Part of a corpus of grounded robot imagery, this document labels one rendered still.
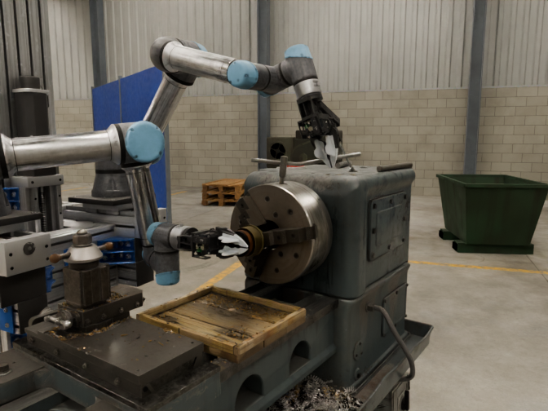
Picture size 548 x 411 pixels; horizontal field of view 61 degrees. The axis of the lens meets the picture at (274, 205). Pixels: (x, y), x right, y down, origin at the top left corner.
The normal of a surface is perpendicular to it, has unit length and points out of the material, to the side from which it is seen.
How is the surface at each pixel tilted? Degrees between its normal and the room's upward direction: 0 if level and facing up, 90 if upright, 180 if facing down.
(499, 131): 90
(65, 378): 88
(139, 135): 89
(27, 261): 90
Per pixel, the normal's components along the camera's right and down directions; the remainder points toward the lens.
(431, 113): -0.31, 0.15
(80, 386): -0.58, 0.09
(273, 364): 0.82, 0.05
